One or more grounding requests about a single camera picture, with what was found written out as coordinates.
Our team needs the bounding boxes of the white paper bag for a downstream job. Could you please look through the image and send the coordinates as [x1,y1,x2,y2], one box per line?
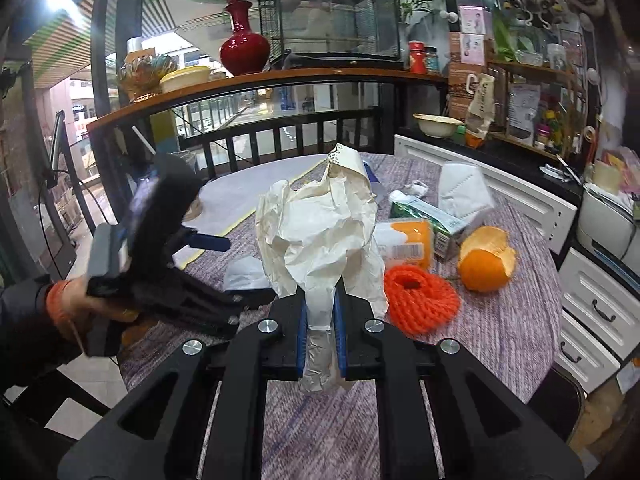
[256,144,387,393]

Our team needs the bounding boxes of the orange white plastic bottle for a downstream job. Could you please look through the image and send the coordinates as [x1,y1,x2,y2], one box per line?
[373,219,434,271]

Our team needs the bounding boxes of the white face mask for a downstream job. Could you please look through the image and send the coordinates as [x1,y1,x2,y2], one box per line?
[437,162,495,228]

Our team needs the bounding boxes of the person's left hand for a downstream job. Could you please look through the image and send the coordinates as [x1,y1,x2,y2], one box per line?
[46,276,139,341]

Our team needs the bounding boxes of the white lower drawer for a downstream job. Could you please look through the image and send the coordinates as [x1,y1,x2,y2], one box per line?
[555,310,620,394]

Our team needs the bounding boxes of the orange foam fruit net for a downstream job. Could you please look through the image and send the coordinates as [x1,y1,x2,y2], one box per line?
[384,264,461,337]

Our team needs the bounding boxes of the orange peel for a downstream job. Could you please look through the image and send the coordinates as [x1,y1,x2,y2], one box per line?
[457,226,516,294]

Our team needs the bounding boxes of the white upper drawer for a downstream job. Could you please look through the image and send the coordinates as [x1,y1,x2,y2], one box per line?
[559,248,639,361]

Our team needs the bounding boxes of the green drink carton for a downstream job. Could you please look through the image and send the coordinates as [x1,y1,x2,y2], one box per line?
[388,191,472,261]

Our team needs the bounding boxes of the white long cabinet drawer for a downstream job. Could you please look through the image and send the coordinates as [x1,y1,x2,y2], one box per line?
[394,134,578,257]

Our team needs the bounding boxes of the red ceramic vase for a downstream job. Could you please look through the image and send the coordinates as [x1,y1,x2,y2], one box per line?
[219,0,270,76]

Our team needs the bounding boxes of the white printer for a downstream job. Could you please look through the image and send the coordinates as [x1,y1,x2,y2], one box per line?
[577,183,639,268]

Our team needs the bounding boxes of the glass terrarium cage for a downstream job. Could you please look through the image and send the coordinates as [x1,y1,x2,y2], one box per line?
[257,0,401,66]

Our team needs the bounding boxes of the cream bowl on counter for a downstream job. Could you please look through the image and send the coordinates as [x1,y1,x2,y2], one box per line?
[413,113,463,139]

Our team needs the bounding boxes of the wooden shelf rack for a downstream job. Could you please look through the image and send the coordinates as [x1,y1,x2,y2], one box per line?
[487,61,587,159]

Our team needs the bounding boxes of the red tin can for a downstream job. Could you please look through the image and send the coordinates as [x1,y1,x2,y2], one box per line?
[408,40,428,75]

